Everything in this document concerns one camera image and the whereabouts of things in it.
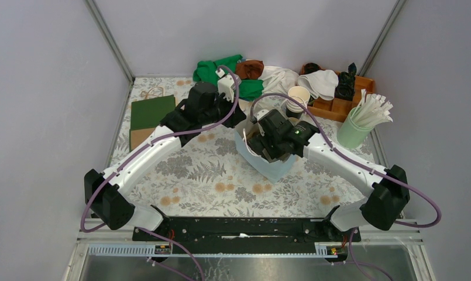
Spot stack of paper cups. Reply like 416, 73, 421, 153
285, 86, 310, 119

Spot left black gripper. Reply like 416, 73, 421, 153
200, 90, 247, 128

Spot green paper bag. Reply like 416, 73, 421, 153
129, 95, 176, 152

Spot white cloth on tray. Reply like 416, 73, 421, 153
297, 70, 339, 101

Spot wooden compartment tray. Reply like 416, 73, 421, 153
308, 76, 376, 122

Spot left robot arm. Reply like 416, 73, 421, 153
80, 66, 246, 241

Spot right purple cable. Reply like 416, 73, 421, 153
250, 92, 442, 280

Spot light blue paper bag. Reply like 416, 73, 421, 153
234, 117, 296, 183

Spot white wrapped straws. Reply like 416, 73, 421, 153
351, 89, 393, 128

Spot green straw holder cup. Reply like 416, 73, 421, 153
336, 108, 373, 149

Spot green cloth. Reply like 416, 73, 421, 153
192, 54, 263, 101

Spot brown cloth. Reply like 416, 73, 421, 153
235, 60, 264, 80

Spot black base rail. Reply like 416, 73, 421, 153
132, 208, 360, 255

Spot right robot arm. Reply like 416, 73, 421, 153
249, 109, 410, 241

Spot black plastic bags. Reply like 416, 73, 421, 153
335, 63, 357, 101

